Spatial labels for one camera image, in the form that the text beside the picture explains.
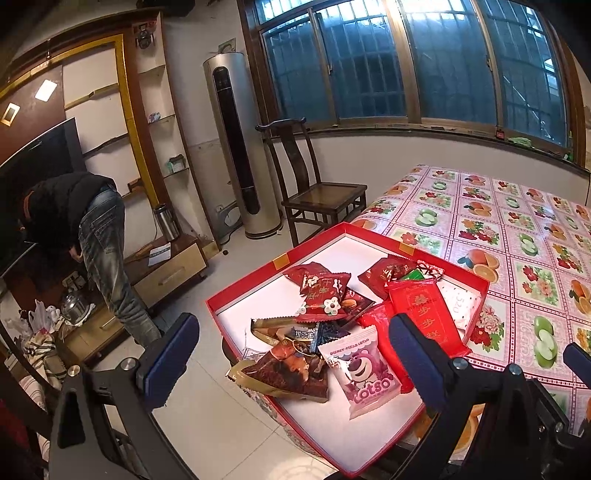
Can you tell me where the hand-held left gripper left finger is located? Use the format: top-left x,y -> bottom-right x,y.
48,313 -> 200,480

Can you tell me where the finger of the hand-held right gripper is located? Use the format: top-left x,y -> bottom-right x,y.
525,378 -> 591,480
563,343 -> 591,384

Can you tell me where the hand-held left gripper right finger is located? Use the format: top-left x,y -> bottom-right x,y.
389,314 -> 542,480

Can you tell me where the red long packet gold print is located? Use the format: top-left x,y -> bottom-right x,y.
385,278 -> 468,360

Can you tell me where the plain red long packet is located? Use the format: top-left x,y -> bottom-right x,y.
356,301 -> 416,394

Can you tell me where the pink snack packet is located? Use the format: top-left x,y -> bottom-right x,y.
318,324 -> 403,421

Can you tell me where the white dotted snack packet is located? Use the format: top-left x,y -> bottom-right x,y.
435,278 -> 482,332

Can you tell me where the black purple snack packet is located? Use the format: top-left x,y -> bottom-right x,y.
308,320 -> 352,356

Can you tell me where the red white patterned packet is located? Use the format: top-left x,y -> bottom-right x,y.
416,260 -> 445,283

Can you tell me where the red gift box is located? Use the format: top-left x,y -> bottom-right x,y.
205,222 -> 490,478

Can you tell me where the gold brown snack bar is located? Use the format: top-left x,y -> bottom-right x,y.
250,315 -> 320,348

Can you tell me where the brown portrait snack packet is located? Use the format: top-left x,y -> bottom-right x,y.
225,336 -> 331,403

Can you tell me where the red flower snack packet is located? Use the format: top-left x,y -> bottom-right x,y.
295,272 -> 352,322

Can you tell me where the dark red snack packet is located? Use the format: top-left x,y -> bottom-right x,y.
282,261 -> 329,288

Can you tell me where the wooden low cabinet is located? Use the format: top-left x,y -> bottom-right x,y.
60,233 -> 208,365

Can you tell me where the steel kettle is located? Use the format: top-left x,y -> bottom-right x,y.
60,290 -> 93,325

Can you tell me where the steel thermos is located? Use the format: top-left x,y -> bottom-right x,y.
152,203 -> 182,241

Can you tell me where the striped cloth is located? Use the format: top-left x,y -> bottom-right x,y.
21,330 -> 68,393

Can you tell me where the white plastic bag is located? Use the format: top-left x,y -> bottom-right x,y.
28,299 -> 63,334

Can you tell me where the fruit and flower printed tablecloth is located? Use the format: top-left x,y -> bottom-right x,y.
272,164 -> 591,462

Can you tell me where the dark wooden chair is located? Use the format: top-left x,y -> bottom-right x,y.
255,117 -> 369,247

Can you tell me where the tower air conditioner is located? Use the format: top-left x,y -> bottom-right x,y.
203,52 -> 283,240

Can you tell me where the barred window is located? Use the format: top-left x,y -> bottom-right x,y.
238,0 -> 587,160

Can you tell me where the wooden wall shelf unit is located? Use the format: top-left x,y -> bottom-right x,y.
0,11 -> 208,259

